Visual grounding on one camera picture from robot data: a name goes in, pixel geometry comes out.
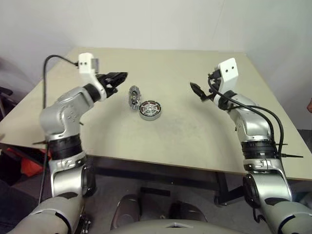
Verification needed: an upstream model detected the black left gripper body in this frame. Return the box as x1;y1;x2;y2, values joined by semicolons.
96;73;119;97

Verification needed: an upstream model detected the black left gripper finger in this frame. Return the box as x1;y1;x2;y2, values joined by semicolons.
111;76;127;86
107;71;129;79

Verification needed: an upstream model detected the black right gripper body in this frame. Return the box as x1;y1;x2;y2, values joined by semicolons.
206;81;221;99

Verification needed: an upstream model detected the black rotor ring with spokes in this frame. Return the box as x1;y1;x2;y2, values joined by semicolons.
141;101;159;116

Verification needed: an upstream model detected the grey motor stator housing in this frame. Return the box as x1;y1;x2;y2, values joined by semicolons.
139;100;161;122

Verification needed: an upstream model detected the black zip tie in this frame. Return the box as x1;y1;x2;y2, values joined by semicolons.
275;143;304;159

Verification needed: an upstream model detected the red orange bag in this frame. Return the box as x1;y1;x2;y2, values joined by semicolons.
6;147;48;177

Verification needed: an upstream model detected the dark rounded shape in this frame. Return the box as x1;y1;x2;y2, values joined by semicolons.
168;201;208;222
111;194;141;230

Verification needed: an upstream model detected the grey robot torso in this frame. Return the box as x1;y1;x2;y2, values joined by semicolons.
103;218;244;234

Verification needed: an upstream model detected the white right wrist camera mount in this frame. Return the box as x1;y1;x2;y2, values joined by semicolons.
213;58;238;103

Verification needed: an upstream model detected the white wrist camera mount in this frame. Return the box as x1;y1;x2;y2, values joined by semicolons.
78;52;107;99
213;58;238;103

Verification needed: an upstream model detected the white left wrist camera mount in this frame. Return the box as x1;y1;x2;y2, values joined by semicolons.
78;52;107;99

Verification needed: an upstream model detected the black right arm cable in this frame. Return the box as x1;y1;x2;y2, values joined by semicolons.
220;96;276;149

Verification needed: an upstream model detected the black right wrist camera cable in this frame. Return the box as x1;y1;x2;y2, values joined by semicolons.
207;73;285;159

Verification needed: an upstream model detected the black table frame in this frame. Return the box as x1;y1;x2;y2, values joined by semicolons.
0;142;244;207

